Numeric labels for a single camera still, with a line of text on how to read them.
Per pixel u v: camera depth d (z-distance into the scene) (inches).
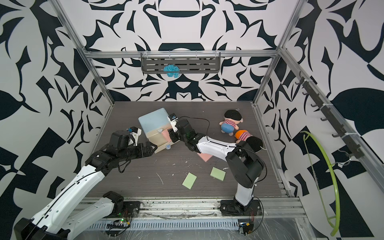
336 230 20.3
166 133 33.9
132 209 28.8
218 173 33.6
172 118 29.5
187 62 37.3
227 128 39.0
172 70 36.0
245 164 18.5
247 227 28.0
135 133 27.1
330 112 21.7
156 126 34.3
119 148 22.4
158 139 35.5
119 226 28.5
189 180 32.9
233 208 26.5
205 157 36.0
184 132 26.2
